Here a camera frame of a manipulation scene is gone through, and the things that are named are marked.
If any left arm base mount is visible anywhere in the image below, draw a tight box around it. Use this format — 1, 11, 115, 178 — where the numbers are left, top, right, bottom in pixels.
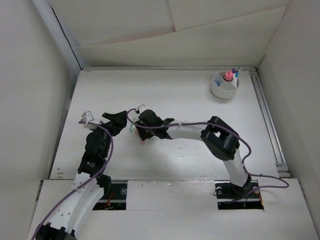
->
93, 180, 128, 211

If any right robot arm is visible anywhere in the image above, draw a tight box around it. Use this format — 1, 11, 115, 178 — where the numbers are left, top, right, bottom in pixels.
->
135, 109, 252, 198

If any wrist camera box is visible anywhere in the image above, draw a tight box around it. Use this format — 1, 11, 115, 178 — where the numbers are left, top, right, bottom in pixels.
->
137, 104, 147, 113
80, 111, 95, 129

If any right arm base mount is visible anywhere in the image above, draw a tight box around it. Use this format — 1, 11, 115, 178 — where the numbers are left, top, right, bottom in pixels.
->
213, 180, 264, 210

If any purple cap white marker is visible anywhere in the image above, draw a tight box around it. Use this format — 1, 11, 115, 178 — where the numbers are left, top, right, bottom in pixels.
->
232, 68, 238, 88

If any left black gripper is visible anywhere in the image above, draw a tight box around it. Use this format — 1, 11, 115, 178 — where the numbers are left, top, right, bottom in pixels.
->
89, 110, 126, 158

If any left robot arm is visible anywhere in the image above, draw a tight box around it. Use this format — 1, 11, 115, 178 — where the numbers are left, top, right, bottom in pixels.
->
31, 110, 127, 240

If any pink cap small bottle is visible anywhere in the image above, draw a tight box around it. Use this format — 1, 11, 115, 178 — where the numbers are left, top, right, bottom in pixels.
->
223, 71, 234, 82

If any white divided pen holder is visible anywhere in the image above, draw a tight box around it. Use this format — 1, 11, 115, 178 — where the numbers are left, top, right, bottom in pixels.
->
210, 71, 240, 100

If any green highlighter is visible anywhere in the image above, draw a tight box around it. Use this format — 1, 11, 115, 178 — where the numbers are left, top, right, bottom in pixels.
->
129, 117, 138, 133

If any blue cap white marker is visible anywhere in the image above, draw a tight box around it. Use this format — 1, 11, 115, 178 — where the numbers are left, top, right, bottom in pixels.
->
234, 67, 242, 80

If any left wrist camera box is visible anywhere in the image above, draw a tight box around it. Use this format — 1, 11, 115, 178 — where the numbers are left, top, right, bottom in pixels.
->
80, 111, 95, 129

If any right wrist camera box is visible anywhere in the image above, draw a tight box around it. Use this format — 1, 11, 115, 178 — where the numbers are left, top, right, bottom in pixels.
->
137, 104, 147, 113

